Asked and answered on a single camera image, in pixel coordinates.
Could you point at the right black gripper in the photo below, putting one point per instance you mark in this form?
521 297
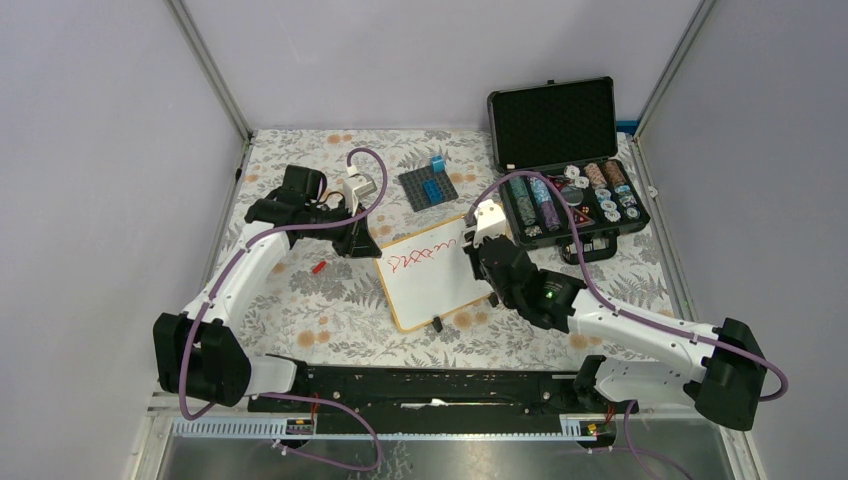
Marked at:
473 253

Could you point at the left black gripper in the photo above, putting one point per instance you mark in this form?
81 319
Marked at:
362 246

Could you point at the red marker cap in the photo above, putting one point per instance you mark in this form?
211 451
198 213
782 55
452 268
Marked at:
319 268

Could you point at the yellow framed whiteboard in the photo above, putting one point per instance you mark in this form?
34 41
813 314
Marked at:
427 274

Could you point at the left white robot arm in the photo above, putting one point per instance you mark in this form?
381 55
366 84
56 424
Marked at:
197 351

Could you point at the floral tablecloth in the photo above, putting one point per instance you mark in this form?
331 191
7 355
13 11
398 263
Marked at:
341 315

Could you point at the purple poker chip stack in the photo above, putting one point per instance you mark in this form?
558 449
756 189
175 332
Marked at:
550 216

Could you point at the blue poker chip stack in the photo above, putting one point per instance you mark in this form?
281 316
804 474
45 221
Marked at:
540 190

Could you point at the green poker chip stack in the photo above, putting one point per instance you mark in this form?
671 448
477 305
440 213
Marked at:
524 204

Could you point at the grey lego baseplate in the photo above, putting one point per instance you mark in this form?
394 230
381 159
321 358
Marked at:
411 183

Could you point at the red triangle dice box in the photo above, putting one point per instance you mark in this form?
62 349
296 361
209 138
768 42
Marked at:
582 217

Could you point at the round dealer button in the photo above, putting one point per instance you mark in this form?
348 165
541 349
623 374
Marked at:
572 195

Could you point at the light blue lego brick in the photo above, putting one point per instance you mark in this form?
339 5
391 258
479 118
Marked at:
438 164

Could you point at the pink poker chip stack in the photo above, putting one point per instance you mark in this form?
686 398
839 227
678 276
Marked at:
595 176

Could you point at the brown poker chip stack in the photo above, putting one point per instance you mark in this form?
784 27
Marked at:
614 174

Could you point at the black poker chip case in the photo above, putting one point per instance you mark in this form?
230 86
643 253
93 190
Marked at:
555 130

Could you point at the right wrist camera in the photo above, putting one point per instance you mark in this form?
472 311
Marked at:
485 221

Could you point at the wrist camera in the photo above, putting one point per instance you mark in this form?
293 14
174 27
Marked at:
355 187
485 221

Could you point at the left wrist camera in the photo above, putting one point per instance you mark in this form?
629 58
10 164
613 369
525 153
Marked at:
355 187

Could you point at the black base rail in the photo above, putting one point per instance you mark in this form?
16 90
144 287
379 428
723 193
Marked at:
390 391

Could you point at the white cable duct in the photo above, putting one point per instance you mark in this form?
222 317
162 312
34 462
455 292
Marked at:
418 425

